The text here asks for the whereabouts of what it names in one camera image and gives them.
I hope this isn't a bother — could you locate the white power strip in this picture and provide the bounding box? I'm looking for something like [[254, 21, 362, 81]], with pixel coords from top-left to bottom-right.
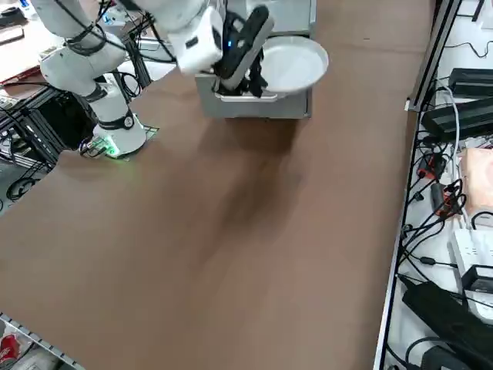
[[448, 229, 493, 321]]

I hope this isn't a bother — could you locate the aluminium upright rail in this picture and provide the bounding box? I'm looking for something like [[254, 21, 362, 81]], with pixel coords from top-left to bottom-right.
[[404, 0, 463, 113]]

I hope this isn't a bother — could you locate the gray metal cabinet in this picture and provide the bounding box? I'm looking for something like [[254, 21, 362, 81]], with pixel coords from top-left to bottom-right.
[[225, 0, 317, 120]]

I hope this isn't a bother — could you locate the red drink can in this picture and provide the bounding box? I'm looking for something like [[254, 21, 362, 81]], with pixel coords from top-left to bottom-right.
[[0, 334, 22, 362]]

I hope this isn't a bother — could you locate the black flat bag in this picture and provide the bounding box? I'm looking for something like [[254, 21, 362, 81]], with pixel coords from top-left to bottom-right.
[[402, 281, 493, 370]]

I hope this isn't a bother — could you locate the peach tissue pack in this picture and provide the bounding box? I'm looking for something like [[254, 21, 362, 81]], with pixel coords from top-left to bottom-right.
[[460, 148, 493, 217]]

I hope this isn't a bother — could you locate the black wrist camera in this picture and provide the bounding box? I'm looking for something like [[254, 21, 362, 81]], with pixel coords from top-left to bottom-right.
[[222, 5, 275, 89]]

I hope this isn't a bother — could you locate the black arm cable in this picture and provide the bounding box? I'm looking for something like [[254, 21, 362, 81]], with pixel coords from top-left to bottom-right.
[[63, 0, 177, 65]]

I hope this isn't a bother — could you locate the long black adapter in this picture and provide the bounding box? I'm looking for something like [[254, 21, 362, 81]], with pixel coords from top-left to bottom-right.
[[421, 98, 493, 142]]

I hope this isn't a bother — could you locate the aluminium slotted rail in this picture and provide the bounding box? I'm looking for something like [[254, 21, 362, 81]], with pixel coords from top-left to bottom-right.
[[0, 311, 84, 370]]

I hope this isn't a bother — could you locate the white cable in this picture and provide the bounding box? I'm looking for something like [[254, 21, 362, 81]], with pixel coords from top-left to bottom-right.
[[437, 85, 475, 232]]

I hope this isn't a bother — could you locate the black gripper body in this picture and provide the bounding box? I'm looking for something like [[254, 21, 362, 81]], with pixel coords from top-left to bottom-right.
[[224, 10, 247, 43]]

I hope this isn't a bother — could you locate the black power adapter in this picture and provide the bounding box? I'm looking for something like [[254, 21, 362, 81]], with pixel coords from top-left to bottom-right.
[[448, 68, 493, 97]]

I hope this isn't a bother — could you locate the table edge rail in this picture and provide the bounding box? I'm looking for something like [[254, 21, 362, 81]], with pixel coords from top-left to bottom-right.
[[372, 111, 421, 370]]

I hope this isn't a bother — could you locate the black equipment rack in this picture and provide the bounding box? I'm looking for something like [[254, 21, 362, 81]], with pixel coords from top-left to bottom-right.
[[0, 84, 97, 170]]

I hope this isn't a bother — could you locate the small black adapter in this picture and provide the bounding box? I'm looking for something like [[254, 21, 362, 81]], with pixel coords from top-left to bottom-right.
[[461, 264, 493, 294]]

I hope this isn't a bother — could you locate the light gray plate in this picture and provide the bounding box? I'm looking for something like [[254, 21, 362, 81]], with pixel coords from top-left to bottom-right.
[[261, 36, 330, 94]]

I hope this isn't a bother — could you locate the white drawer handle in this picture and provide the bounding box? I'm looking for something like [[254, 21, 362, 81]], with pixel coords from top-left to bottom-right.
[[213, 89, 279, 104]]

